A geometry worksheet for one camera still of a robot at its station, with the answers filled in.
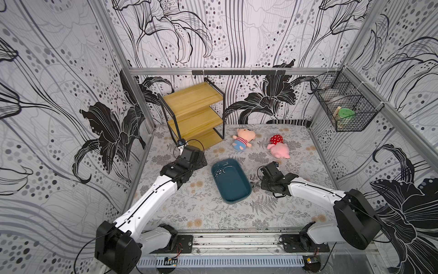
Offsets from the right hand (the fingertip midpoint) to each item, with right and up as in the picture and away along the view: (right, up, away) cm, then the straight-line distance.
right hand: (265, 182), depth 91 cm
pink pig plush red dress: (+10, +18, +10) cm, 22 cm away
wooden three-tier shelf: (-35, +36, -11) cm, 51 cm away
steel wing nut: (-6, +2, +3) cm, 7 cm away
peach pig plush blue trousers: (-11, +23, +11) cm, 28 cm away
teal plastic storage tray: (-19, +1, 0) cm, 19 cm away
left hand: (-36, +12, -10) cm, 39 cm away
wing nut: (-7, -1, 0) cm, 7 cm away
